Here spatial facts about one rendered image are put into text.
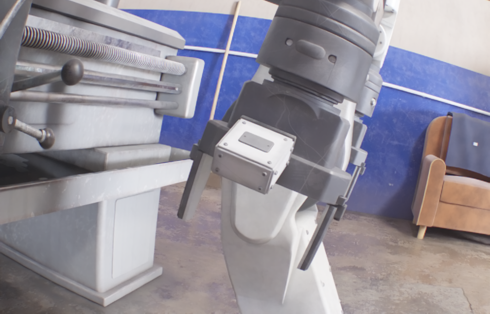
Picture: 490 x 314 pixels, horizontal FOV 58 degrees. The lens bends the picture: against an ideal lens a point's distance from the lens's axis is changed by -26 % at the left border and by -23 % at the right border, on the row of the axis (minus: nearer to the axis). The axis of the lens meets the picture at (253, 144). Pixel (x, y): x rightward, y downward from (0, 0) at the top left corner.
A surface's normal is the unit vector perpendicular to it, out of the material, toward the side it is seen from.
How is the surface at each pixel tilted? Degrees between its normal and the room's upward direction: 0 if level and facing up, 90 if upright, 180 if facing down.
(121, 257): 90
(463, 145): 98
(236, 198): 90
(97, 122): 90
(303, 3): 85
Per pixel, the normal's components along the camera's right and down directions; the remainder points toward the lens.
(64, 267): -0.22, 0.03
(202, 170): 0.91, 0.37
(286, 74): -0.58, -0.15
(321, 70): 0.07, 0.13
